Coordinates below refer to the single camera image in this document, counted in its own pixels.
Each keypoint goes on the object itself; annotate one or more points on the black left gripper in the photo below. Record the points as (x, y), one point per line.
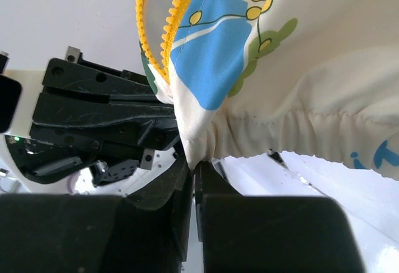
(91, 116)

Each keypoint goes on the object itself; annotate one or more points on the yellow hooded dinosaur print jacket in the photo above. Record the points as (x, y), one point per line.
(313, 77)

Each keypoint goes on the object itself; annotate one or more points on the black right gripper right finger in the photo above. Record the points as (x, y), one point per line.
(270, 233)

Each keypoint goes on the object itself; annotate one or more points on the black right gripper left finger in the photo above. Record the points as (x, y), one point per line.
(146, 231)

